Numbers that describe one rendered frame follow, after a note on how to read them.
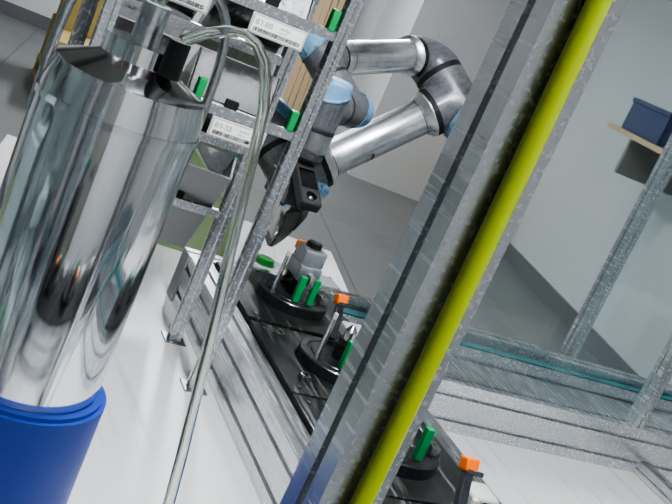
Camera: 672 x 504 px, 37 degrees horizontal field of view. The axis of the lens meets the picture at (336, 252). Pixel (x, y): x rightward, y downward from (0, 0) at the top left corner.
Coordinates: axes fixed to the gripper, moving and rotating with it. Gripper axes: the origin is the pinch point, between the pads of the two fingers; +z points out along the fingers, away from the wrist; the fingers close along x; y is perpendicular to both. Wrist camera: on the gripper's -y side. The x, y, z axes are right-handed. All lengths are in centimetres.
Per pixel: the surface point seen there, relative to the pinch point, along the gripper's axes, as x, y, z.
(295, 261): 3.6, -21.3, -4.0
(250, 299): 10.7, -25.4, 3.9
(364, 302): -21.5, -7.0, 4.9
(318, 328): -1.3, -31.0, 3.9
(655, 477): -80, -44, 12
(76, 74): 66, -106, -40
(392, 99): -315, 604, 26
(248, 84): 30, -37, -34
